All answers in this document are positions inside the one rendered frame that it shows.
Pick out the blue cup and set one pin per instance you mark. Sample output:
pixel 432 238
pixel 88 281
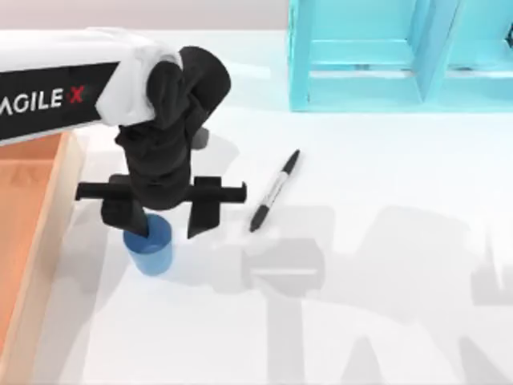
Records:
pixel 154 252

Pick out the black marker pen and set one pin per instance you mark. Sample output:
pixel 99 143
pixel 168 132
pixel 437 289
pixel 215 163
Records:
pixel 275 188

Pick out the shallow salmon-coloured box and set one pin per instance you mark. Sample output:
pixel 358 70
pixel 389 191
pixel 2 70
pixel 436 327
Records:
pixel 24 192

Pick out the light blue rack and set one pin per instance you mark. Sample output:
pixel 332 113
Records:
pixel 360 76

